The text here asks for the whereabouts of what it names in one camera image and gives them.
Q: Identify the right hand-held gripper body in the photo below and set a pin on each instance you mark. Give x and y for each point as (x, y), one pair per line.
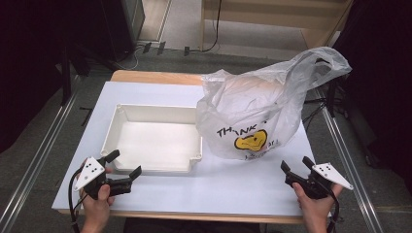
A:
(330, 173)

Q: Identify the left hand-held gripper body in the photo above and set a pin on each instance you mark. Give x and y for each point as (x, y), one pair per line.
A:
(89, 173)

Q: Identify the white plastic box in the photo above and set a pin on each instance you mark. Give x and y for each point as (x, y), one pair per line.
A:
(155, 142)

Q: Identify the translucent white plastic bag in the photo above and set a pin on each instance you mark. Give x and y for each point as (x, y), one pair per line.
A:
(252, 97)

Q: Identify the person's left hand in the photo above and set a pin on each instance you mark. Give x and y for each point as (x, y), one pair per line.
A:
(97, 208)

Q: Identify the person's right hand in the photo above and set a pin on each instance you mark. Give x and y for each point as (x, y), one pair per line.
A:
(315, 208)

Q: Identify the black floor tape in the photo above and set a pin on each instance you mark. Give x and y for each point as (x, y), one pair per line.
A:
(86, 116)

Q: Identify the white table board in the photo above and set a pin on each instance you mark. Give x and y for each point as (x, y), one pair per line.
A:
(226, 187)

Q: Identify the black tripod stand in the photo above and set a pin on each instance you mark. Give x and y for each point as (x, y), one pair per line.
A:
(331, 97)

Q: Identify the wooden table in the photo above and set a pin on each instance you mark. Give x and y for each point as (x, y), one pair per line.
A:
(155, 77)

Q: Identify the black upright stand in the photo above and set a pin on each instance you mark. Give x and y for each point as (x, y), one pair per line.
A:
(66, 74)

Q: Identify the black curtain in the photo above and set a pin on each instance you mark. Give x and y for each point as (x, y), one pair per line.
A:
(382, 81)
(26, 64)

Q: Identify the black cabinet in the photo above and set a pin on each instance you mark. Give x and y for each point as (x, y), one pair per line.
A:
(120, 29)

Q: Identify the light wooden shelf unit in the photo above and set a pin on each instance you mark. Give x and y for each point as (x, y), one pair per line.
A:
(252, 13)

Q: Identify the metal floor rail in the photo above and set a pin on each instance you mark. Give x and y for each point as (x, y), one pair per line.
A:
(357, 187)
(35, 161)

